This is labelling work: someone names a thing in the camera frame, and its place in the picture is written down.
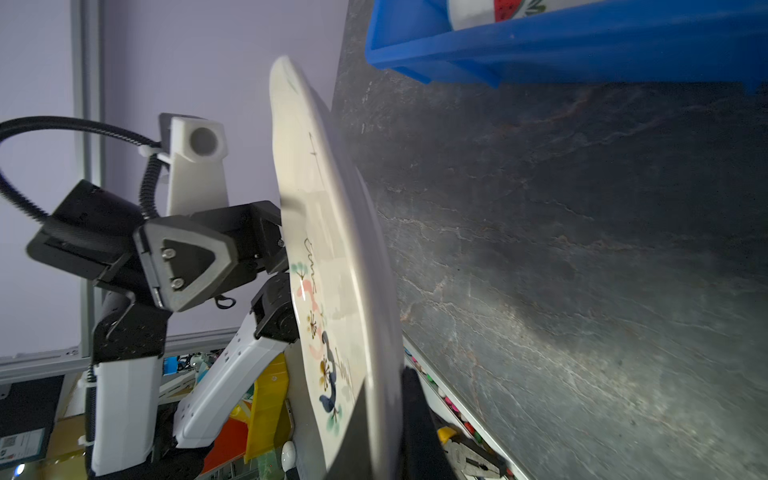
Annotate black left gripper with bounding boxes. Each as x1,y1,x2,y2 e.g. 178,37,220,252
133,201,288,312

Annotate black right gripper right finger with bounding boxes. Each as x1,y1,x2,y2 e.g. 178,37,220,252
401,368,456,480

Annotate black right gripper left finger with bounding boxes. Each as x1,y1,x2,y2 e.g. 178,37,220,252
326,383,373,480

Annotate cream floral plate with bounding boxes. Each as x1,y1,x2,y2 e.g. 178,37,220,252
269,56,403,479

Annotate white watermelon plate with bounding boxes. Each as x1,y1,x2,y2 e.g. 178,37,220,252
447,0,599,30

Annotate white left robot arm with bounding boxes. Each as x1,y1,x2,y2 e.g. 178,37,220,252
1,113,299,479

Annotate blue plastic bin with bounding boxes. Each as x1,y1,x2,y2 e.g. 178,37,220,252
365,0,767,90

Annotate yellow black pliers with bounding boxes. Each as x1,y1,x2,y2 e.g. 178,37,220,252
437,425,507,479

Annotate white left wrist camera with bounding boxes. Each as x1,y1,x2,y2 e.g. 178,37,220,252
159,113,229,215

